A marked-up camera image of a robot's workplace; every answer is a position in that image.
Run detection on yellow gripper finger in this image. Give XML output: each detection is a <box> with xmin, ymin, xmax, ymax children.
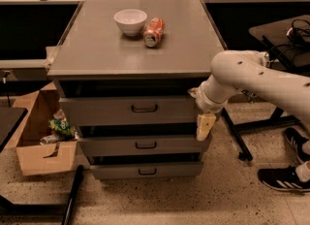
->
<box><xmin>197</xmin><ymin>113</ymin><xmax>216</xmax><ymax>141</ymax></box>

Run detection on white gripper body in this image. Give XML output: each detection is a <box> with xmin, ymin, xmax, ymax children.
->
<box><xmin>188</xmin><ymin>81</ymin><xmax>227</xmax><ymax>113</ymax></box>

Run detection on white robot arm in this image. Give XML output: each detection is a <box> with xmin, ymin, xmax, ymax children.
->
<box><xmin>188</xmin><ymin>50</ymin><xmax>310</xmax><ymax>141</ymax></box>

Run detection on grey bottom drawer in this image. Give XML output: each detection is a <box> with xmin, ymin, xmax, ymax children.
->
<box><xmin>90</xmin><ymin>161</ymin><xmax>203</xmax><ymax>179</ymax></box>

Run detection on grey drawer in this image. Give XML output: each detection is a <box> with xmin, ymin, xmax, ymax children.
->
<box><xmin>90</xmin><ymin>161</ymin><xmax>203</xmax><ymax>179</ymax></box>
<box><xmin>59</xmin><ymin>96</ymin><xmax>199</xmax><ymax>126</ymax></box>
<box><xmin>78</xmin><ymin>135</ymin><xmax>210</xmax><ymax>157</ymax></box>

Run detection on grey metal drawer cabinet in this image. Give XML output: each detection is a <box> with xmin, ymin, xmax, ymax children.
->
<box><xmin>48</xmin><ymin>0</ymin><xmax>223</xmax><ymax>167</ymax></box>

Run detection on grey middle drawer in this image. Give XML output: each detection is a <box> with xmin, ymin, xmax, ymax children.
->
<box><xmin>78</xmin><ymin>135</ymin><xmax>210</xmax><ymax>157</ymax></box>

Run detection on grey top drawer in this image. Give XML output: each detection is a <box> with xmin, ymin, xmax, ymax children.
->
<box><xmin>59</xmin><ymin>96</ymin><xmax>199</xmax><ymax>126</ymax></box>

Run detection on open cardboard box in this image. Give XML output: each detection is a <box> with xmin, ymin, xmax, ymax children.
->
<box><xmin>6</xmin><ymin>83</ymin><xmax>77</xmax><ymax>176</ymax></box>

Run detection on orange soda can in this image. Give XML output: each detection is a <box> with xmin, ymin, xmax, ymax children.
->
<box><xmin>143</xmin><ymin>17</ymin><xmax>165</xmax><ymax>48</ymax></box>

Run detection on black and white sneaker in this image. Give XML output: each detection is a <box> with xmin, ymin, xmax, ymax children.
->
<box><xmin>258</xmin><ymin>167</ymin><xmax>310</xmax><ymax>192</ymax></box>

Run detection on white ceramic bowl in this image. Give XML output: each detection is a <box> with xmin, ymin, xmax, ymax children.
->
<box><xmin>114</xmin><ymin>9</ymin><xmax>147</xmax><ymax>36</ymax></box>

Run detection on black table leg left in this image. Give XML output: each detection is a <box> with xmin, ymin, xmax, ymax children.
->
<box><xmin>61</xmin><ymin>165</ymin><xmax>84</xmax><ymax>225</ymax></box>

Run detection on green snack bag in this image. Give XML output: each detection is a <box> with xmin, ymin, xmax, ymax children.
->
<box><xmin>48</xmin><ymin>119</ymin><xmax>75</xmax><ymax>137</ymax></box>

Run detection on crumpled silver wrapper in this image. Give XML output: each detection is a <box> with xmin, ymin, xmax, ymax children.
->
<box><xmin>40</xmin><ymin>134</ymin><xmax>64</xmax><ymax>145</ymax></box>

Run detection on black cables on table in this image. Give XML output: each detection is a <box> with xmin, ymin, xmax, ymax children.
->
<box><xmin>267</xmin><ymin>18</ymin><xmax>310</xmax><ymax>68</ymax></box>

